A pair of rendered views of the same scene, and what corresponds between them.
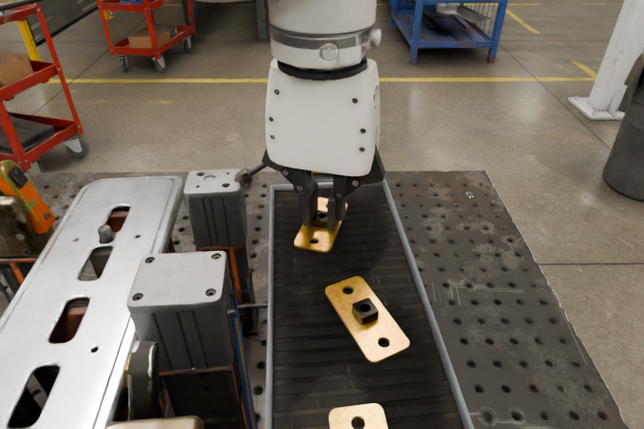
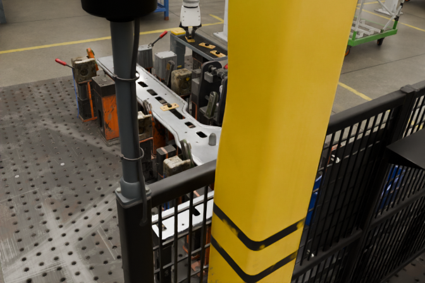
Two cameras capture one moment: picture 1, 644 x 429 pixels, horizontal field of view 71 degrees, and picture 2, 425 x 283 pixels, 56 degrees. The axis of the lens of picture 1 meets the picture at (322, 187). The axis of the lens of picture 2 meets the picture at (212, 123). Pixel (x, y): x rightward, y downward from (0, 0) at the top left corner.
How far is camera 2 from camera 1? 1.78 m
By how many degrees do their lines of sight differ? 27
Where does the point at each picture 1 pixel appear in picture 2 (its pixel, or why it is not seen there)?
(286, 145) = (186, 21)
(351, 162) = (197, 22)
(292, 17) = not seen: outside the picture
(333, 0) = not seen: outside the picture
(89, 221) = (110, 64)
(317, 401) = (207, 52)
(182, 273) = (166, 54)
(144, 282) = (160, 55)
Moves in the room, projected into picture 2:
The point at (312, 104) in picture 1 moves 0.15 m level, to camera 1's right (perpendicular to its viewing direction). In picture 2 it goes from (191, 12) to (216, 10)
